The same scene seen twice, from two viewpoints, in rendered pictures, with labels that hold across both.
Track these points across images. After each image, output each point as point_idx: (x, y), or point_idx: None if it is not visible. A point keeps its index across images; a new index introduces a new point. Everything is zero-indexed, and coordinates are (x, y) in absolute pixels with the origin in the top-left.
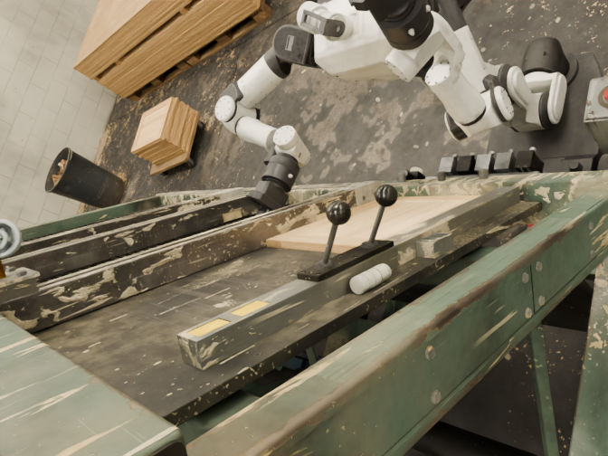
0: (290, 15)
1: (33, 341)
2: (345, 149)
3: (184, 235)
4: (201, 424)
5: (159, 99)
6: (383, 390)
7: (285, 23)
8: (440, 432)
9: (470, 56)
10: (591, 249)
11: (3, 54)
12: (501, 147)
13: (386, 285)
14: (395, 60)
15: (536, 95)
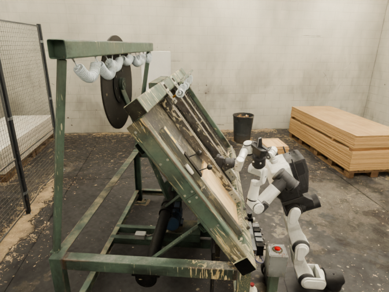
0: (351, 186)
1: (157, 101)
2: (281, 219)
3: (206, 145)
4: None
5: (292, 145)
6: (158, 149)
7: (346, 185)
8: (160, 236)
9: (269, 194)
10: (212, 227)
11: (286, 79)
12: (289, 272)
13: (187, 172)
14: (250, 164)
15: (308, 270)
